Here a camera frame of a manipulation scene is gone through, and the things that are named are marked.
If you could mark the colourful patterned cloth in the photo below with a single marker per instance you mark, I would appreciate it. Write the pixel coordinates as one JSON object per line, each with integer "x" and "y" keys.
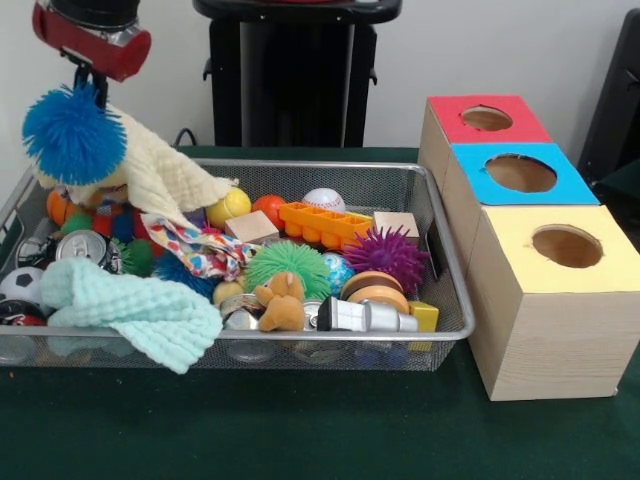
{"x": 200, "y": 245}

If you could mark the cream knitted cloth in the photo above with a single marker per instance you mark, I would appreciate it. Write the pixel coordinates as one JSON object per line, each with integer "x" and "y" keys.
{"x": 165, "y": 175}

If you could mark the purple spiky rubber ball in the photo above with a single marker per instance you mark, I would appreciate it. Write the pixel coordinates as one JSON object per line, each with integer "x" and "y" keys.
{"x": 385, "y": 257}

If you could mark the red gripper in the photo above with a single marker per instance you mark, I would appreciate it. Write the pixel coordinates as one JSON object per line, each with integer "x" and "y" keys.
{"x": 100, "y": 47}

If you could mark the yellow tennis ball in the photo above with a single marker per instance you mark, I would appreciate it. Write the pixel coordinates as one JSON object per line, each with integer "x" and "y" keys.
{"x": 229, "y": 205}

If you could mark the light blue waffle cloth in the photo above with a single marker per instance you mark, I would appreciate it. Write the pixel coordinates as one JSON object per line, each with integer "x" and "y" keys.
{"x": 135, "y": 305}

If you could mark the orange toy building brick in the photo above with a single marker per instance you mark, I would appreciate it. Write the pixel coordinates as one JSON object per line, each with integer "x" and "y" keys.
{"x": 320, "y": 225}

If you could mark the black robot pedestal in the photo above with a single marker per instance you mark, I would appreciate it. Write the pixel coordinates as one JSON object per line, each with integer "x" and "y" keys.
{"x": 300, "y": 75}

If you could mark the blue spiky rubber ball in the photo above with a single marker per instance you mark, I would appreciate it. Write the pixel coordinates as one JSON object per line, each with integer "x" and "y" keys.
{"x": 75, "y": 135}

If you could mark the silver drink can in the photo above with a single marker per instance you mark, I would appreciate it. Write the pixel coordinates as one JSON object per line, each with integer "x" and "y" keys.
{"x": 82, "y": 245}

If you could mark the green spiky rubber ball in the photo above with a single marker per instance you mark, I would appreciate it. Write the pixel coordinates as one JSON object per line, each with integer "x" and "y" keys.
{"x": 287, "y": 270}

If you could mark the black equipment case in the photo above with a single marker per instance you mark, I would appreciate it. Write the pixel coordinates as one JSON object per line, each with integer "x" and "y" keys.
{"x": 615, "y": 125}

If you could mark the small white baseball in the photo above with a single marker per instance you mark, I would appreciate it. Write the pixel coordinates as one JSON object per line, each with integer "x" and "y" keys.
{"x": 324, "y": 199}

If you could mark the wooden box with three holes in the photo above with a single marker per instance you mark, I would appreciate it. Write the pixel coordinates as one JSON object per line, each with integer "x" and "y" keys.
{"x": 550, "y": 340}

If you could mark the shallow clear mesh bin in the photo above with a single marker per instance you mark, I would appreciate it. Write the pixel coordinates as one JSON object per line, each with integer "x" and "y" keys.
{"x": 300, "y": 355}

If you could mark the dark green table cloth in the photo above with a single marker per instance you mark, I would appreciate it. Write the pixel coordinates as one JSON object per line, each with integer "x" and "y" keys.
{"x": 250, "y": 425}

